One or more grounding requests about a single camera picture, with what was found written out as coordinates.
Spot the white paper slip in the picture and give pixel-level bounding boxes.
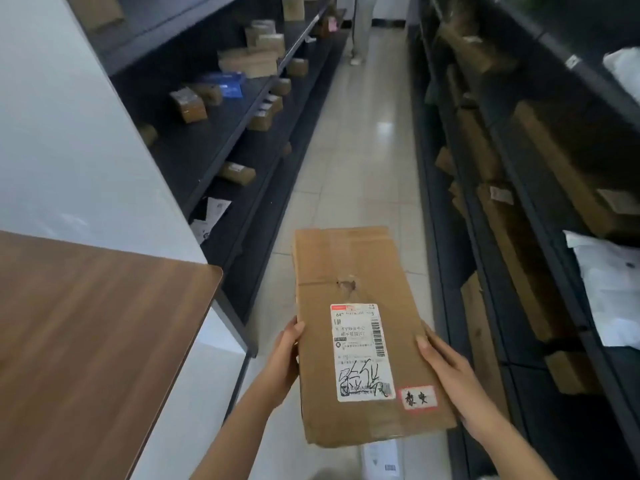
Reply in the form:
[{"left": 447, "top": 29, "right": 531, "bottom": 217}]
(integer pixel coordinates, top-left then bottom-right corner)
[{"left": 362, "top": 439, "right": 402, "bottom": 479}]

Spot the person's left hand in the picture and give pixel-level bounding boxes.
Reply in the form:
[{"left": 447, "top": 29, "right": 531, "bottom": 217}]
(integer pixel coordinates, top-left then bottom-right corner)
[{"left": 256, "top": 318, "right": 306, "bottom": 408}]

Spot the white plastic mailer bag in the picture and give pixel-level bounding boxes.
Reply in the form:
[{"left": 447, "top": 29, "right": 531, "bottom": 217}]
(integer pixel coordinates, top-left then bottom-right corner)
[
  {"left": 564, "top": 230, "right": 640, "bottom": 351},
  {"left": 602, "top": 47, "right": 640, "bottom": 104}
]

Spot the blue flat packet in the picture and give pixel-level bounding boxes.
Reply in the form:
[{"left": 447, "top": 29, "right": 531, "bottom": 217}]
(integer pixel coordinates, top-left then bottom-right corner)
[{"left": 199, "top": 72, "right": 247, "bottom": 99}]

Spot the person's left forearm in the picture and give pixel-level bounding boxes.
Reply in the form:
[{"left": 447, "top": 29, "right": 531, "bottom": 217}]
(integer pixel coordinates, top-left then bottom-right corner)
[{"left": 189, "top": 387, "right": 282, "bottom": 480}]

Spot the labelled cardboard parcel box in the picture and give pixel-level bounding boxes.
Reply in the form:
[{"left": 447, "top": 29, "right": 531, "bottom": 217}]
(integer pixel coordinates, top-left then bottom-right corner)
[{"left": 292, "top": 226, "right": 457, "bottom": 449}]

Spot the person's right forearm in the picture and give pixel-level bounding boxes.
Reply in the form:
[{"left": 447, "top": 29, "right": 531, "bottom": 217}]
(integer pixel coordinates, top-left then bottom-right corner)
[{"left": 464, "top": 407, "right": 557, "bottom": 480}]

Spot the white printed paper sheet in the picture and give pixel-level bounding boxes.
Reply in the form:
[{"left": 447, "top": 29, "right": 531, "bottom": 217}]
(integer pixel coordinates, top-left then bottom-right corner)
[{"left": 189, "top": 197, "right": 232, "bottom": 245}]

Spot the dark metal shelving unit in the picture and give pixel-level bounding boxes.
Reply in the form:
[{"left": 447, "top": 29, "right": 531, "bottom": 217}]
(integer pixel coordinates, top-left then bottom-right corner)
[
  {"left": 64, "top": 0, "right": 352, "bottom": 358},
  {"left": 406, "top": 0, "right": 640, "bottom": 480}
]

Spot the group of small cardboard parcels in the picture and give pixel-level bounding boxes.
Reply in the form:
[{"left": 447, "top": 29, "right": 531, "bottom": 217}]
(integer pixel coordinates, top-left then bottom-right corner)
[{"left": 65, "top": 0, "right": 338, "bottom": 186}]

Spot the person's right hand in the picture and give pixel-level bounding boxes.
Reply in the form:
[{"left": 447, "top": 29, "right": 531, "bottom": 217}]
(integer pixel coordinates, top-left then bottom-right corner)
[{"left": 415, "top": 322, "right": 502, "bottom": 431}]

